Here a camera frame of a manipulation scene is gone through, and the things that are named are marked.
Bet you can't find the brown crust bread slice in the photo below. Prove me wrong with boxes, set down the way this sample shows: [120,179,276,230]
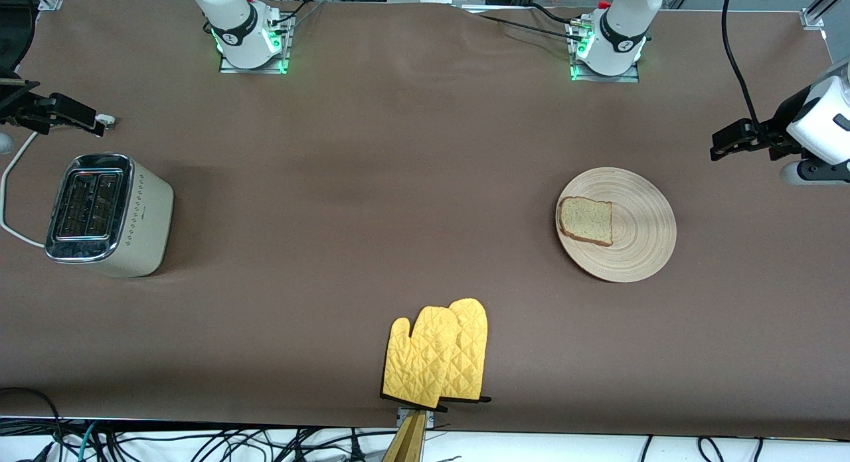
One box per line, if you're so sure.
[558,196,613,247]

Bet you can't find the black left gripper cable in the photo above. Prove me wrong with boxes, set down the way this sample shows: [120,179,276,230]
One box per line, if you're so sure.
[722,0,764,127]

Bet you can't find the yellow wooden bar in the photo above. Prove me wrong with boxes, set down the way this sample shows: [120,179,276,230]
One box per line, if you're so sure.
[382,410,428,462]

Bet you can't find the white toaster power cable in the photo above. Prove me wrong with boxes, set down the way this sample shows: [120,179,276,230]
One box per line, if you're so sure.
[0,114,119,249]

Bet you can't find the tangled black cables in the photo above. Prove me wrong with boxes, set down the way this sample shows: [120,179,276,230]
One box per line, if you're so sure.
[100,425,399,462]

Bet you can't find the round light wooden plate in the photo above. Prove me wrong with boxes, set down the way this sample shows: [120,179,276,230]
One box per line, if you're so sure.
[555,167,677,283]

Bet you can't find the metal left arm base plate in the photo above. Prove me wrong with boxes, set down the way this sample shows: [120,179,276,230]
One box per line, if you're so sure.
[570,21,641,83]

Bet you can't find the small metal clamp bracket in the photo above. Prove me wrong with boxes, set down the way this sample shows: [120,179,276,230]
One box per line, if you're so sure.
[396,406,436,429]

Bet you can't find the looped black cable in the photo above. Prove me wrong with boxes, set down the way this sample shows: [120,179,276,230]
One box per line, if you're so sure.
[0,387,64,443]

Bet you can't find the yellow quilted oven mitt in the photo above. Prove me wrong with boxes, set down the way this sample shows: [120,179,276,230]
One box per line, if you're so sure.
[438,298,492,404]
[382,306,460,410]

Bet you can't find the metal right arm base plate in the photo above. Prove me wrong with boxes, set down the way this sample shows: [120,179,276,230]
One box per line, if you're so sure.
[219,14,294,74]

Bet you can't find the teal cable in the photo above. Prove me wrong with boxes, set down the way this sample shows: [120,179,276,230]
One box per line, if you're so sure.
[78,421,100,461]

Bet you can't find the black right arm base cable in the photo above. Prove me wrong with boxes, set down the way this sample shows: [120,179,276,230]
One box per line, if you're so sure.
[262,0,326,28]

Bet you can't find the long black tabletop cable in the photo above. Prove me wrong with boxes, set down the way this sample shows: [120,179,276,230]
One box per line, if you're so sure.
[475,12,585,41]

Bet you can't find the short black tabletop cable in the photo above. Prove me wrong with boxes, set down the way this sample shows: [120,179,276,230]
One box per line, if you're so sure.
[528,2,578,28]

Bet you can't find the cream and chrome toaster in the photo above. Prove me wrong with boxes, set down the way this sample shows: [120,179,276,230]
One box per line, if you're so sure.
[44,153,175,278]

